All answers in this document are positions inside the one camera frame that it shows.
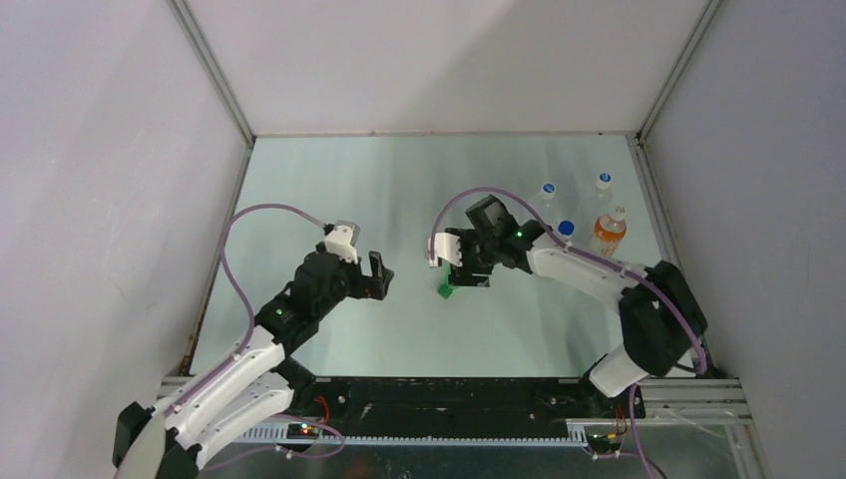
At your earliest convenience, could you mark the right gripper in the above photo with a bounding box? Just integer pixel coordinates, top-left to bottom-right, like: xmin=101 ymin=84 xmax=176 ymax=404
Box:
xmin=448 ymin=229 xmax=500 ymax=288

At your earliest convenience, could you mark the green plastic bottle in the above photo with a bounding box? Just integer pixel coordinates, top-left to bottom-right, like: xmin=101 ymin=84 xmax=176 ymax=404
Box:
xmin=437 ymin=264 xmax=459 ymax=299

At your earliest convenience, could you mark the clear plastic bottle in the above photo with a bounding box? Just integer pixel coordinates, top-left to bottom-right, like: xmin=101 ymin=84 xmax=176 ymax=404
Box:
xmin=529 ymin=186 xmax=563 ymax=230

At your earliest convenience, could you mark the blue white bottle cap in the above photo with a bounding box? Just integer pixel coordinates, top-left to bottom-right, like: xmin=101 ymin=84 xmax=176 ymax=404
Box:
xmin=539 ymin=183 xmax=556 ymax=201

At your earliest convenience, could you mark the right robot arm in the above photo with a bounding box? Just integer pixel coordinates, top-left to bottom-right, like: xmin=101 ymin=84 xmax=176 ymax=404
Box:
xmin=426 ymin=188 xmax=707 ymax=417

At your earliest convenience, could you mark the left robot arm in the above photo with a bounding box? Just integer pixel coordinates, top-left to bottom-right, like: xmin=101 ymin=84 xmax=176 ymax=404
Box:
xmin=112 ymin=242 xmax=394 ymax=478

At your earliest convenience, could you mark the orange drink bottle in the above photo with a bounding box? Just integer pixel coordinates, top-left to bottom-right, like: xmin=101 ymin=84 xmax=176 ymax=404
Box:
xmin=588 ymin=206 xmax=628 ymax=256

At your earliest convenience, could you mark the clear bottle with blue cap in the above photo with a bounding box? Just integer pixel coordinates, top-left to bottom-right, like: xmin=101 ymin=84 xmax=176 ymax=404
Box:
xmin=582 ymin=173 xmax=613 ymax=227

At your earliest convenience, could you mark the left circuit board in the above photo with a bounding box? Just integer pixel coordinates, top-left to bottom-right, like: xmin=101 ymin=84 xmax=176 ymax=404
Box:
xmin=285 ymin=423 xmax=321 ymax=441

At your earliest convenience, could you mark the circuit board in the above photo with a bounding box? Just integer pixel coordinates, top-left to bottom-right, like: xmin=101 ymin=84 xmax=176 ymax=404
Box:
xmin=585 ymin=432 xmax=626 ymax=458
xmin=285 ymin=423 xmax=321 ymax=441

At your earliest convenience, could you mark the right circuit board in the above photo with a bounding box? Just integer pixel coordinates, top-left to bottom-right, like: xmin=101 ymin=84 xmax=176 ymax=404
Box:
xmin=585 ymin=432 xmax=626 ymax=458

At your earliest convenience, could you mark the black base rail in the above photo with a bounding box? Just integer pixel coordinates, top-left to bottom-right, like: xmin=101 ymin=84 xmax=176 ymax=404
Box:
xmin=286 ymin=376 xmax=627 ymax=438

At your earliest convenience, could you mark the metal cable duct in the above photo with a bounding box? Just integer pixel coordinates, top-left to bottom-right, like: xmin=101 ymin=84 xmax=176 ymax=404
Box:
xmin=233 ymin=422 xmax=589 ymax=447

